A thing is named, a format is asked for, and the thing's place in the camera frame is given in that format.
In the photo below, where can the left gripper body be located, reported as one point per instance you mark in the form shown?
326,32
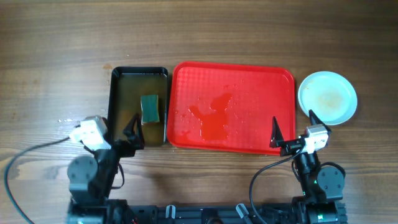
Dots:
123,147

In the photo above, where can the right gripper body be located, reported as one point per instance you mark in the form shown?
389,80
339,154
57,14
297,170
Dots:
290,147

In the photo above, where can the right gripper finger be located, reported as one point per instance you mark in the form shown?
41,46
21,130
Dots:
314,119
277,139

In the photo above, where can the white plate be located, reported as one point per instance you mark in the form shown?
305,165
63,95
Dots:
329,95

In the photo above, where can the green sponge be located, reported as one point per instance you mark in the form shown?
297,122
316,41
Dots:
150,109

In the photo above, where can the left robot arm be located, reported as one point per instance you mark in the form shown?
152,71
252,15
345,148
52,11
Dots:
91,177

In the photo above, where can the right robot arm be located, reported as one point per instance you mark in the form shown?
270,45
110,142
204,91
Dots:
322,183

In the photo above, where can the black water tray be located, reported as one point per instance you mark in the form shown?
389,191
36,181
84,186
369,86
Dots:
128,84

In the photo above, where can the red plastic tray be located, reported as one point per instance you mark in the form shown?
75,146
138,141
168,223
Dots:
229,107

